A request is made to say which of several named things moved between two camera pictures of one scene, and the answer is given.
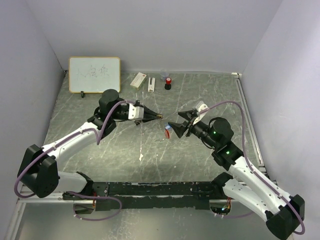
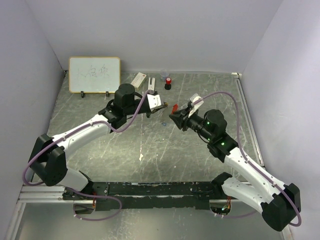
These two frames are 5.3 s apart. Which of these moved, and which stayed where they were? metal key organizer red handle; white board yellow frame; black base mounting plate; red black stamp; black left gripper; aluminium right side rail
Moved: metal key organizer red handle; black left gripper
Stayed: black base mounting plate; white board yellow frame; red black stamp; aluminium right side rail
